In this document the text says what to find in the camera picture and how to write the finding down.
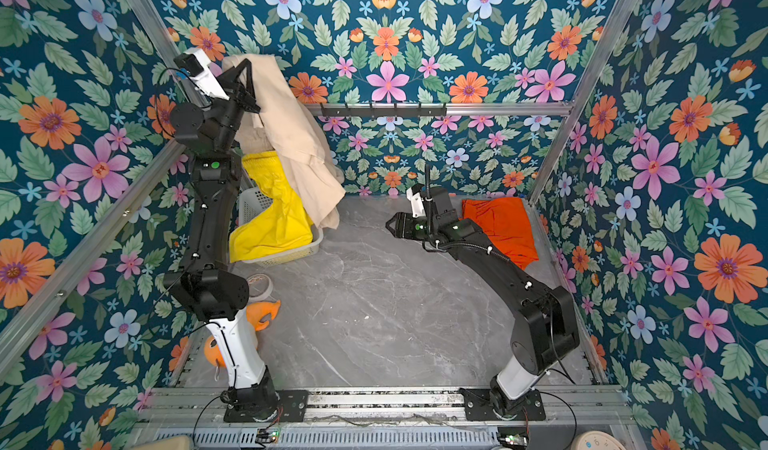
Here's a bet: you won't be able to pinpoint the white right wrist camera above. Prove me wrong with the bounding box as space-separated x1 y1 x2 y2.
406 184 426 218

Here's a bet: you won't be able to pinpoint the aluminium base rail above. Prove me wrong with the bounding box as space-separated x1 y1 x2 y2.
128 385 646 449

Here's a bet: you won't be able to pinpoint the tape roll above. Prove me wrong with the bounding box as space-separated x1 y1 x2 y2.
246 273 274 303

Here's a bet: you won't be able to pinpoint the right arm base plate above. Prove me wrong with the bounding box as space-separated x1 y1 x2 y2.
459 388 546 422

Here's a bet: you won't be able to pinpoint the white round device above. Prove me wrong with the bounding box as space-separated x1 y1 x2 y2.
569 430 626 450

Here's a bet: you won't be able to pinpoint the yellow shorts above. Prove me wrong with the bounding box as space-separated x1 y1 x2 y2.
229 151 313 262

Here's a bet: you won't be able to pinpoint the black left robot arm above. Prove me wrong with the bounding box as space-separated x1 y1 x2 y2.
163 52 279 421

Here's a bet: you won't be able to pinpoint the beige shorts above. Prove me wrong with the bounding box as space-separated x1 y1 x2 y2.
222 54 345 229

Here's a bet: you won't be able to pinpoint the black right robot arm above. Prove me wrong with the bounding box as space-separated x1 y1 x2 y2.
386 184 580 419

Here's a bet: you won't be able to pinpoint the aluminium frame post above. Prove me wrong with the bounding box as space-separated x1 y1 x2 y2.
110 0 253 190

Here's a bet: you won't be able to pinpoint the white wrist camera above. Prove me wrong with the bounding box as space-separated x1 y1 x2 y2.
406 184 426 218
173 50 229 100

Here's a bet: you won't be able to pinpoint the orange fish plush toy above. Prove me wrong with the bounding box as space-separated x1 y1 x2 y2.
203 300 281 368

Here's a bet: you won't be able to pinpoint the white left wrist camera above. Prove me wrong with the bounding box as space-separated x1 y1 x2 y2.
173 50 229 100

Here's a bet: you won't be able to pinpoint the orange shorts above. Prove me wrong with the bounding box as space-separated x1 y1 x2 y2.
462 197 539 270

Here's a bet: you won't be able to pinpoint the white plastic laundry basket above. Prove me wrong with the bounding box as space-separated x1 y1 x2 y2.
237 185 325 268

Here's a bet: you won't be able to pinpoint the black hook rail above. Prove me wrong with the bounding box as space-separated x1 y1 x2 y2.
311 104 448 118

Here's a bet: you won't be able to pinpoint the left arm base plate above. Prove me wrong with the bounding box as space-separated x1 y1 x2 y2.
221 388 309 423

